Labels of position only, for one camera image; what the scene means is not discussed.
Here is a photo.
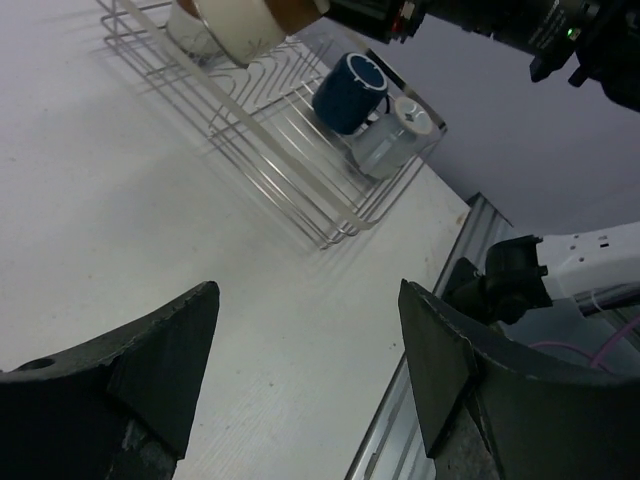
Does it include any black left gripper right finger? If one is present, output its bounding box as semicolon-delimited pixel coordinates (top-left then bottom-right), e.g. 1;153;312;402
422;303;639;479

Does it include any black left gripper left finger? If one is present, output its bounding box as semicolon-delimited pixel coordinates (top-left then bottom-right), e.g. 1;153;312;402
1;281;220;479

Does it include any brown white cup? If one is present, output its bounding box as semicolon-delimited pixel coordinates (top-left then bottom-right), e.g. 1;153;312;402
166;1;221;59
193;0;330;68

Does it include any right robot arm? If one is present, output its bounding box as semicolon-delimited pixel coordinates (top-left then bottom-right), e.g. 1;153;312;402
328;1;639;325

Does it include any pale blue white mug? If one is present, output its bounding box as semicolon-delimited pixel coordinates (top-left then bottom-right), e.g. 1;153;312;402
350;96;440;180

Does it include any dark blue mug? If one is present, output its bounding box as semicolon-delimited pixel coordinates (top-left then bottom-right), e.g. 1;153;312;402
311;52;388;135

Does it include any aluminium front rail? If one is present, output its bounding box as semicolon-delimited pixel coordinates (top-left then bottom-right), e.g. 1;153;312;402
346;194;513;479

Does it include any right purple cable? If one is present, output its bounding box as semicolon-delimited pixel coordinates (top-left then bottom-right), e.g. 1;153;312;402
529;284;640;371

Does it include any wire dish rack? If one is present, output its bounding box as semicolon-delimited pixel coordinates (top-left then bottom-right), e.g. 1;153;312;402
101;1;429;249

